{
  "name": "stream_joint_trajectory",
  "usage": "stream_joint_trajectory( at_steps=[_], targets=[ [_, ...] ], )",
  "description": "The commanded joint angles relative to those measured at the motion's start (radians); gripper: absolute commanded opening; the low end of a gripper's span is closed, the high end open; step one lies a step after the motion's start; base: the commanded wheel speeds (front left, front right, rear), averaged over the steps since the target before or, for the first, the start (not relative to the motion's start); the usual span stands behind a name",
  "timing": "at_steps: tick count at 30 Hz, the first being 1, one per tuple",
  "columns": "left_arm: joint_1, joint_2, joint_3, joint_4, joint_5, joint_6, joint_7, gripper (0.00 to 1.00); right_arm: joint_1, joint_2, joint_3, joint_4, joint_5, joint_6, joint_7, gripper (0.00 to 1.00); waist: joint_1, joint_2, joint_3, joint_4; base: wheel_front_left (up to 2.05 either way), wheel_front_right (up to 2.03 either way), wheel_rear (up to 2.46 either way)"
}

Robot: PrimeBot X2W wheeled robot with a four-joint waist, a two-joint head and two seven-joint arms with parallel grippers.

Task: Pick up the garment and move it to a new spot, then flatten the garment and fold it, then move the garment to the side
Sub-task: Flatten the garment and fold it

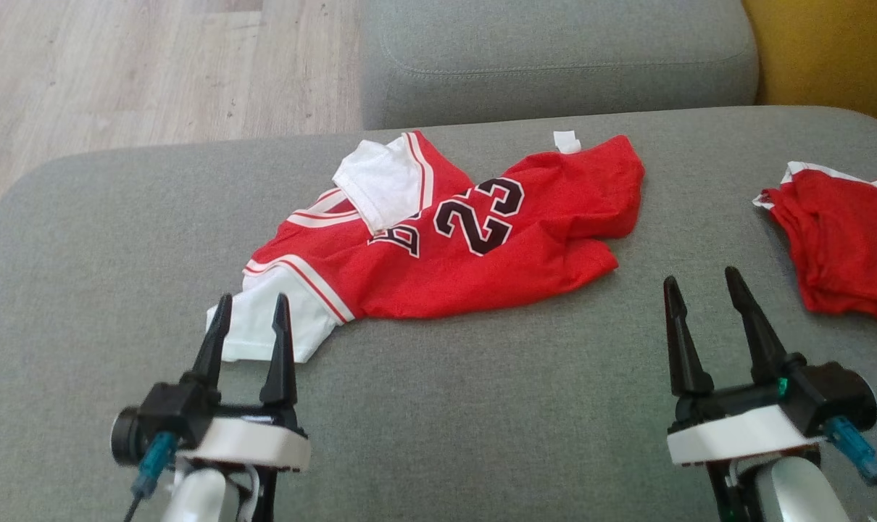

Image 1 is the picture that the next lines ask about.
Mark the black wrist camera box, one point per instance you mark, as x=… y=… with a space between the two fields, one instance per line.
x=833 y=395
x=159 y=417

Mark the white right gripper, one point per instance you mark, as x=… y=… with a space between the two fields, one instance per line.
x=736 y=438

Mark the grey fabric sofa seat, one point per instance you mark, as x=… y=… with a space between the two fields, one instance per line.
x=482 y=420

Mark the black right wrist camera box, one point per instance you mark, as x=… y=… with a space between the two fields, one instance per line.
x=833 y=395

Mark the grey sofa cushion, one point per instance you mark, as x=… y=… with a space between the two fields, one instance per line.
x=554 y=51

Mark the yellow cushion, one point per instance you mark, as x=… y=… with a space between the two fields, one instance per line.
x=830 y=51

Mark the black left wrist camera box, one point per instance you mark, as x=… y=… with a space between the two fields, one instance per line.
x=159 y=417

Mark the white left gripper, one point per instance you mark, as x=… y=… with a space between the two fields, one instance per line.
x=250 y=442

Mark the red shorts with white stripe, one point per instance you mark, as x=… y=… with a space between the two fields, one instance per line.
x=844 y=239

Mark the red number 23 jersey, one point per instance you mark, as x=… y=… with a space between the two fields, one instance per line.
x=525 y=254

